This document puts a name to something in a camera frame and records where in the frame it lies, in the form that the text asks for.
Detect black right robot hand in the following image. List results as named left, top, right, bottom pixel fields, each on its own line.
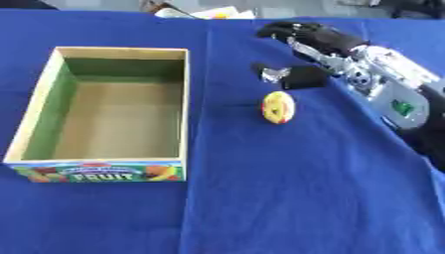
left=251, top=20, right=372, bottom=91

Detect tan box with green inside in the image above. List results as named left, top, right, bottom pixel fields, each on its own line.
left=1, top=46, right=192, bottom=184

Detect yellow and red toy fruit slice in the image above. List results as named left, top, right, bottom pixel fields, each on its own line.
left=258, top=90, right=298, bottom=125

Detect white paper sheets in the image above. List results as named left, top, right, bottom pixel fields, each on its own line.
left=153, top=5, right=259, bottom=21

